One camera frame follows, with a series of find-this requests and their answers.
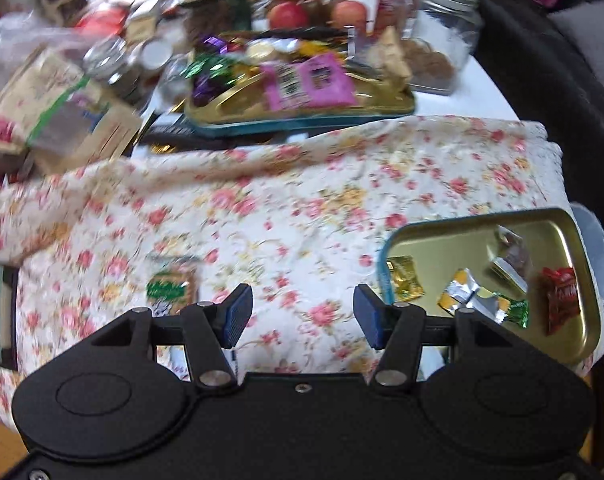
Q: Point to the red bottle with teal cap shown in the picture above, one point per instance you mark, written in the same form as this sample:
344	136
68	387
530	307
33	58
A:
394	2

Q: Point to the white jar lid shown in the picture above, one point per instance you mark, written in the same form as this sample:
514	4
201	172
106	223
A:
157	54

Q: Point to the green drink can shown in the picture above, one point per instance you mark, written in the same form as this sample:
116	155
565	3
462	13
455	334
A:
236	0

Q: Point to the clear plastic cookie jar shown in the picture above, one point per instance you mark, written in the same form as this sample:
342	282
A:
444	45

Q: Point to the red apple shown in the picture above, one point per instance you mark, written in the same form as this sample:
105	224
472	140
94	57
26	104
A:
288	16
349	12

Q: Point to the gold candy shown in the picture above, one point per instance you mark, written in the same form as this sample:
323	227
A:
405	277

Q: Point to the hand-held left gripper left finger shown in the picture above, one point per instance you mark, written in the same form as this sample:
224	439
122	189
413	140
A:
238	317

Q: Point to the gold tin tray of candies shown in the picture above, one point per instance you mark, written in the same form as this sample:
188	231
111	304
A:
232	110

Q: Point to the pale grey round object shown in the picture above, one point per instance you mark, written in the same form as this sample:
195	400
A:
595	250

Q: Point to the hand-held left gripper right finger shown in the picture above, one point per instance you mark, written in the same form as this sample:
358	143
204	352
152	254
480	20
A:
366	320

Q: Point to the green and white snack packet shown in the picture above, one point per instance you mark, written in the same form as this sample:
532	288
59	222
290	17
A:
172	285

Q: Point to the pile of purple wrapped candies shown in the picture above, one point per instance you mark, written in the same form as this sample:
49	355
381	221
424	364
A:
212	67

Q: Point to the pink snack packet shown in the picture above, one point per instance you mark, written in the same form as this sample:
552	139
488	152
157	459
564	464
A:
309	80

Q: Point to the clear packet with brown snack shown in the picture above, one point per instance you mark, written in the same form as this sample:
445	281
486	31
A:
511	257

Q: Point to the white cushion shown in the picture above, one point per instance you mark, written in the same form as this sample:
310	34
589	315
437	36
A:
591	40

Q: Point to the clear plastic bag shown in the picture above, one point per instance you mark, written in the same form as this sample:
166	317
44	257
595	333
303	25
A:
17	45

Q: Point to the floral cloth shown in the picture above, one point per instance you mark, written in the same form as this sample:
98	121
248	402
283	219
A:
292	200

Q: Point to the red snack packet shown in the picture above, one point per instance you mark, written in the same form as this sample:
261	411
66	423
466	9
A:
559	300

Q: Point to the nut jar with gold lid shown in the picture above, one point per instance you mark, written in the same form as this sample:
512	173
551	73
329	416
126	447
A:
207	12

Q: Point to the green candy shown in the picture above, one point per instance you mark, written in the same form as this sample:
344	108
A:
509	310

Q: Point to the open glass jar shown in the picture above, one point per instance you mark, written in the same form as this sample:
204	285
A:
113	67

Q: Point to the small glass jar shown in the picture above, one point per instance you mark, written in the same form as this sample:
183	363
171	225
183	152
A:
174	82

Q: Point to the silver and yellow snack packet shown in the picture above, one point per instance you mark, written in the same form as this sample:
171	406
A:
459	294

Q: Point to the large kraft paper snack bag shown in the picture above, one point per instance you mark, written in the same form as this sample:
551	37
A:
67	115

